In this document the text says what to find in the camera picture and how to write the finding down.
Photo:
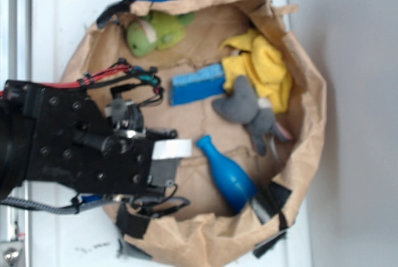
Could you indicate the white plastic tray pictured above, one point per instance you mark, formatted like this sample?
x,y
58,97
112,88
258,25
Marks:
x,y
91,238

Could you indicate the white-padded gripper finger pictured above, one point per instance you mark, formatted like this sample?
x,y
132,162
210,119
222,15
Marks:
x,y
172,148

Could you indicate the brown paper bag bowl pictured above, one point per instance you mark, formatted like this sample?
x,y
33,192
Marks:
x,y
206,233

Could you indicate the yellow cloth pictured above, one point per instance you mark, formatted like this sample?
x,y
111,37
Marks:
x,y
264,66

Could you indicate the aluminium rail frame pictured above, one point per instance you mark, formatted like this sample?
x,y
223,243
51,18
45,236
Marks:
x,y
15,64

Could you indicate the blue sponge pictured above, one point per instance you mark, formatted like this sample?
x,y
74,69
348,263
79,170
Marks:
x,y
195,86

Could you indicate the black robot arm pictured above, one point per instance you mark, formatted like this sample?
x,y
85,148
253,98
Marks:
x,y
55,135

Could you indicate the blue plastic bottle toy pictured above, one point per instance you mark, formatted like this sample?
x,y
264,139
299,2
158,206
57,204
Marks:
x,y
231,180

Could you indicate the grey plush elephant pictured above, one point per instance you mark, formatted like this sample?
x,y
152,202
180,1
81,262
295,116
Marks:
x,y
256,114

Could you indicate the green plush frog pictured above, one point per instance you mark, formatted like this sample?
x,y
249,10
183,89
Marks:
x,y
157,30

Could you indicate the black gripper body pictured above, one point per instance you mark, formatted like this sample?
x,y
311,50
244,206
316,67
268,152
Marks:
x,y
57,135

